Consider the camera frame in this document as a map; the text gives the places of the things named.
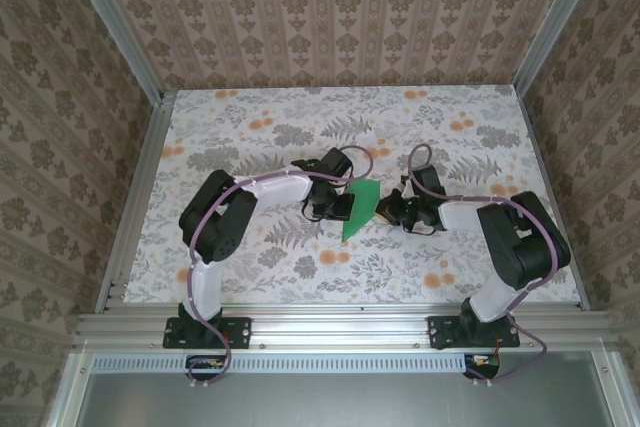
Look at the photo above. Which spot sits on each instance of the green paper sheet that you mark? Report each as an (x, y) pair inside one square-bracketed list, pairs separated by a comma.
[(365, 197)]

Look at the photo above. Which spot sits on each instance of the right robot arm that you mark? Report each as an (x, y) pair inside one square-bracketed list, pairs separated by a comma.
[(525, 247)]

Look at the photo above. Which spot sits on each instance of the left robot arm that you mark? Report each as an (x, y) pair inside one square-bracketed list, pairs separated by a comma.
[(220, 227)]

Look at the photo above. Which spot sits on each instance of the floral tablecloth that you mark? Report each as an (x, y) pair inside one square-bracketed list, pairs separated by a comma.
[(300, 277)]

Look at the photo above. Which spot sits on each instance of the wide aluminium mounting beam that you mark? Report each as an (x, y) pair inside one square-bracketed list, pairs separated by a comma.
[(340, 329)]

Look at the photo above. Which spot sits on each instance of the grey metal panel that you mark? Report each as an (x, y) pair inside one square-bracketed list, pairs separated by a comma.
[(350, 402)]

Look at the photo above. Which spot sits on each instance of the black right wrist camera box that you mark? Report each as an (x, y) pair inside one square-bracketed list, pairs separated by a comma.
[(429, 182)]

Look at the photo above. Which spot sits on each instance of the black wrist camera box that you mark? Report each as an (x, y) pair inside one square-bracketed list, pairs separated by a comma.
[(429, 182), (336, 163)]

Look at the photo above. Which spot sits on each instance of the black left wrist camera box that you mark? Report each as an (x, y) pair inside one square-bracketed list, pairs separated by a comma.
[(336, 163)]

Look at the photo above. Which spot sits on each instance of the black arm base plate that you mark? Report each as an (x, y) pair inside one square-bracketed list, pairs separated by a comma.
[(240, 332), (440, 332)]

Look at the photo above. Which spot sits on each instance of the aluminium side rail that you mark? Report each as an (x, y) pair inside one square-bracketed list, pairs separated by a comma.
[(135, 207), (555, 197)]

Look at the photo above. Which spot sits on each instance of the aluminium frame post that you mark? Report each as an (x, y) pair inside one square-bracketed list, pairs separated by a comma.
[(555, 22), (115, 27)]

